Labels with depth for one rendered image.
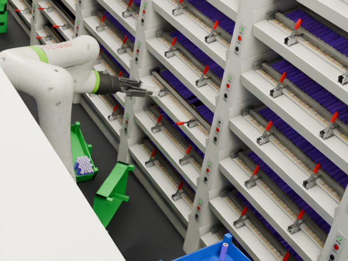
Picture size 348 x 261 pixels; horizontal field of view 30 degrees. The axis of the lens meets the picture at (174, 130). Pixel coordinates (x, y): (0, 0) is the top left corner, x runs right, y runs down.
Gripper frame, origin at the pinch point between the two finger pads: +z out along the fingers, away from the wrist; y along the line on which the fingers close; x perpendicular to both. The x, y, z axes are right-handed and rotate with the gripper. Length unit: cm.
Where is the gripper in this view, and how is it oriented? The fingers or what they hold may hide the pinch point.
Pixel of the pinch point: (149, 89)
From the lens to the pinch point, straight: 269.9
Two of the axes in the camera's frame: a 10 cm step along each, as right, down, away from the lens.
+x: -3.6, 8.4, 4.0
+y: -4.5, -5.3, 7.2
